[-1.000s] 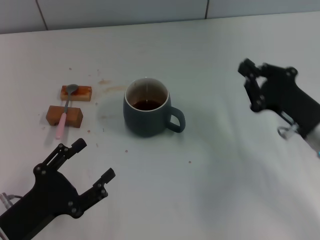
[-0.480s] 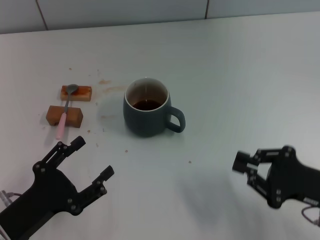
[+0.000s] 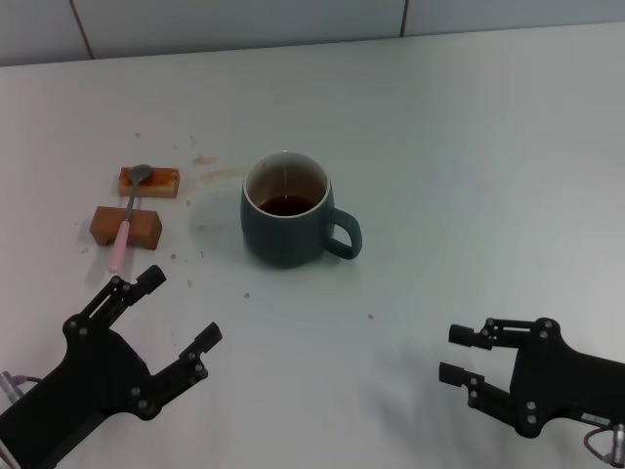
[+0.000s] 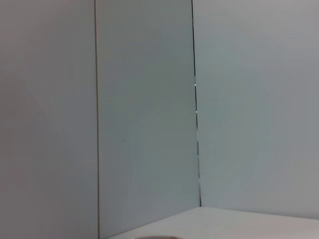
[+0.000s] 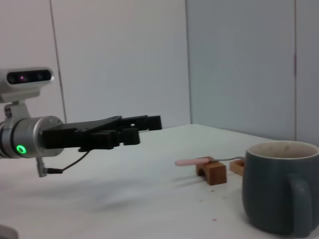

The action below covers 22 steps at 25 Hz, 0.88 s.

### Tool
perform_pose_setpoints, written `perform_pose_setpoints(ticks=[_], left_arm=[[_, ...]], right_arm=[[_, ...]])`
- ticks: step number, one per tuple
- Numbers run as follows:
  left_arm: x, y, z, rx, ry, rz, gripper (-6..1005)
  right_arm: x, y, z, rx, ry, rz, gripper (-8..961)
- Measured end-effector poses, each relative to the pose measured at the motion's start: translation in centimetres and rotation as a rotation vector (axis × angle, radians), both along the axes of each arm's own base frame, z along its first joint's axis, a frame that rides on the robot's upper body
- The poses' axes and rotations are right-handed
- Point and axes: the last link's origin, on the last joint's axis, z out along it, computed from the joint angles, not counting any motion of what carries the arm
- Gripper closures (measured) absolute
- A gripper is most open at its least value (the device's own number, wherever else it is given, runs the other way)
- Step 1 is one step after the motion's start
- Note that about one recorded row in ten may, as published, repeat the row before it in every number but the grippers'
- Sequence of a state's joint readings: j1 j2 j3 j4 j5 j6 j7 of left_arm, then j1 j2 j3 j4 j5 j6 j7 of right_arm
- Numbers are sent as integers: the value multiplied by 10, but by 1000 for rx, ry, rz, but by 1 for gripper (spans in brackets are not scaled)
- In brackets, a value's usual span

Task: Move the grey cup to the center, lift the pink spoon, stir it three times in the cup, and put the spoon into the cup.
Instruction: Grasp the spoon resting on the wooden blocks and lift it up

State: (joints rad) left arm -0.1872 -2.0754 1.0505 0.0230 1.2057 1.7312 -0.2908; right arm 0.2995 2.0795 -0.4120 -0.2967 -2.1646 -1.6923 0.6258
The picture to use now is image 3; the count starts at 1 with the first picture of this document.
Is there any left gripper cable with connector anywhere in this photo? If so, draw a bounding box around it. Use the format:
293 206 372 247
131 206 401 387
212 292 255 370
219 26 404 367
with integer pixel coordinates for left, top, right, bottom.
0 370 43 405

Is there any brown notched wooden block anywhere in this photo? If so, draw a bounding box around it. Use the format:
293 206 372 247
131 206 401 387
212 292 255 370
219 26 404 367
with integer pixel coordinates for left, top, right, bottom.
89 205 163 251

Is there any light stained wooden block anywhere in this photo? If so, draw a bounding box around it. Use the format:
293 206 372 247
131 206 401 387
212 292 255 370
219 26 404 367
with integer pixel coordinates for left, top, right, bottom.
117 166 181 199

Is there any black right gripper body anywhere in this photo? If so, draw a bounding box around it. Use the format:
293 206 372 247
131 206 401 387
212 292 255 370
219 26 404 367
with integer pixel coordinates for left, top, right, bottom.
510 317 625 439

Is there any grey ceramic cup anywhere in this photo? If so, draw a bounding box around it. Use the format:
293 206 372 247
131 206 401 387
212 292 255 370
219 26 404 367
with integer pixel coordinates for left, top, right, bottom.
239 150 363 269

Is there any gripper cable with connector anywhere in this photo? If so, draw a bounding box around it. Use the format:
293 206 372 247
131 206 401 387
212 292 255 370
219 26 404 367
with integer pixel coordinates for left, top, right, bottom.
0 370 43 405
583 423 625 463

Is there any pink handled metal spoon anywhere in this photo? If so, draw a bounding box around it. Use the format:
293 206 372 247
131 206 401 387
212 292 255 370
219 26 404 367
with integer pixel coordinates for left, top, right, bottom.
107 163 153 274

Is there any dark brown coffee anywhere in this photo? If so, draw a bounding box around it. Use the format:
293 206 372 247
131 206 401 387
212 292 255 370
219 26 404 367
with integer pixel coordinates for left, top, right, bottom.
257 193 318 217

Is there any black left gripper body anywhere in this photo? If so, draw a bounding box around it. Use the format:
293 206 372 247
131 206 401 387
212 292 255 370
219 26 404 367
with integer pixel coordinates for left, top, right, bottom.
0 315 162 469

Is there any right gripper cable with connector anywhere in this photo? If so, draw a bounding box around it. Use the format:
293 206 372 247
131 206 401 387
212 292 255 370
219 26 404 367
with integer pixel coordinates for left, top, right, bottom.
583 423 625 463

